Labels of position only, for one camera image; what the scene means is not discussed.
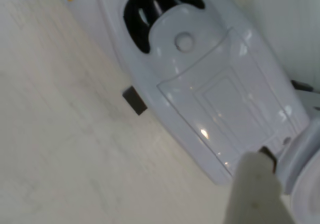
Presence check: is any white gripper finger with black pad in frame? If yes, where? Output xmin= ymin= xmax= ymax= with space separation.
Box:
xmin=222 ymin=146 xmax=294 ymax=224

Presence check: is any white round dish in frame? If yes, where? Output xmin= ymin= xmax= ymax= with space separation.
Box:
xmin=274 ymin=115 xmax=320 ymax=224

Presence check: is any small black block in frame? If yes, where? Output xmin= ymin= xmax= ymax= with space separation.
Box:
xmin=122 ymin=85 xmax=149 ymax=117

